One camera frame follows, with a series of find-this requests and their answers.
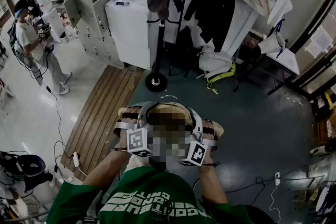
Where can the person's left hand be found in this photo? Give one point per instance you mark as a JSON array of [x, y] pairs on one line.
[[128, 115]]

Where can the beige shirt clothes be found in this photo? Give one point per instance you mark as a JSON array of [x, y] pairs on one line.
[[168, 110]]

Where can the white table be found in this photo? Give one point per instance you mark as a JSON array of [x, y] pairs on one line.
[[286, 57]]

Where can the white bag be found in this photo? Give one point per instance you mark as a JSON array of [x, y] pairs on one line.
[[273, 43]]

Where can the person's right hand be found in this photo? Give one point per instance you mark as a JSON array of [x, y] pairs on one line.
[[211, 129]]

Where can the black coat stand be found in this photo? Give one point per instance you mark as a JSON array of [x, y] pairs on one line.
[[160, 42]]

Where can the wooden slat floor mat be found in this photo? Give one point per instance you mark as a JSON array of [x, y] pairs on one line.
[[105, 118]]

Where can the person's left forearm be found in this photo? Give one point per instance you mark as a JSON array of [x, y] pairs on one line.
[[105, 170]]

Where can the white power strip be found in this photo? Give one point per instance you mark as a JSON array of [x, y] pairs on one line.
[[76, 158], [277, 178]]

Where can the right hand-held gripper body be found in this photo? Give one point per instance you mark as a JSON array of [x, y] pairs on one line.
[[195, 153]]

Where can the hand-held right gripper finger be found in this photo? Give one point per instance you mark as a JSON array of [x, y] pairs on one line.
[[198, 122]]

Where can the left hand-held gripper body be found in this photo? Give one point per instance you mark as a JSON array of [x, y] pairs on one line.
[[139, 141]]

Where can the white garment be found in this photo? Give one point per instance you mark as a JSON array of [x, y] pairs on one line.
[[267, 0]]

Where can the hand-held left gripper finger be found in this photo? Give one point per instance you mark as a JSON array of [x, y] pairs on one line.
[[147, 112]]

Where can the person in green sleeve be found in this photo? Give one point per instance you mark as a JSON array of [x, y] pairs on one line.
[[147, 199]]

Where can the white backpack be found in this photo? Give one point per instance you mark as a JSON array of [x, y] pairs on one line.
[[214, 61]]

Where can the person's right forearm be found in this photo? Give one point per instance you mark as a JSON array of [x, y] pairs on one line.
[[212, 183]]

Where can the black coat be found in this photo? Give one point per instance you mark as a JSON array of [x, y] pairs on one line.
[[212, 13]]

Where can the gray locker cabinet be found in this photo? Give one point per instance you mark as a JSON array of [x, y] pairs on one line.
[[86, 8]]

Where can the white cabinet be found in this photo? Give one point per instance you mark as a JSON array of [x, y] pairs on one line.
[[131, 34]]

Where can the black bag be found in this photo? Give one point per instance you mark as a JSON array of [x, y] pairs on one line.
[[183, 49]]

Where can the white water dispenser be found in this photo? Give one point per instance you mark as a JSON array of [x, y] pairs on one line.
[[52, 23]]

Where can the gray cap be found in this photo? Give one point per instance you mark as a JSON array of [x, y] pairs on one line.
[[158, 2]]

